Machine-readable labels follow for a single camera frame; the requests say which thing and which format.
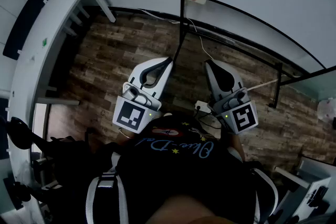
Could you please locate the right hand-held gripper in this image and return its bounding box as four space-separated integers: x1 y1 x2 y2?
205 60 259 135

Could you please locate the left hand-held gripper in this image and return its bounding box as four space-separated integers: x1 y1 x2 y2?
112 57 174 134

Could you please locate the person's left forearm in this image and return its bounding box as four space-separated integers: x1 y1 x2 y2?
115 128 137 145

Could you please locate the person's right forearm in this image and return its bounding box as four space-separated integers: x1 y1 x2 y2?
222 128 246 163

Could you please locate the white power strip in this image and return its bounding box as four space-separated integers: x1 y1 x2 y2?
194 100 212 113

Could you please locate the pale wooden stick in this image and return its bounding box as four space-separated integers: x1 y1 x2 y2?
246 80 279 92

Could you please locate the person's black printed shirt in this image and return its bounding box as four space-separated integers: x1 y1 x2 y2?
115 111 260 224

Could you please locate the white plastic bag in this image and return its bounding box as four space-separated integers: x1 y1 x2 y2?
317 98 336 129

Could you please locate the long white desk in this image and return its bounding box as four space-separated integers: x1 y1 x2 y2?
5 0 117 224

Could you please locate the black office chair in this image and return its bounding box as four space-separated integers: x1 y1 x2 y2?
0 115 116 220

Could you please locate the small white desk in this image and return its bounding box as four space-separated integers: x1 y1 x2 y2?
274 156 336 191

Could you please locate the person's face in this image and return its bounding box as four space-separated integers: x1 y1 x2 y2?
141 194 237 224

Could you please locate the dark blue partition panel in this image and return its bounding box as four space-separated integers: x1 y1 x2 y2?
0 98 10 161
2 0 52 61

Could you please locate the white computer case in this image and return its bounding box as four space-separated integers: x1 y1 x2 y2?
278 177 332 224

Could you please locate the black cable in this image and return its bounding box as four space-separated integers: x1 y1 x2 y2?
196 110 224 130

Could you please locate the grey-white shoulder strap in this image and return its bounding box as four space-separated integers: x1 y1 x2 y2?
250 167 279 224
85 173 129 224

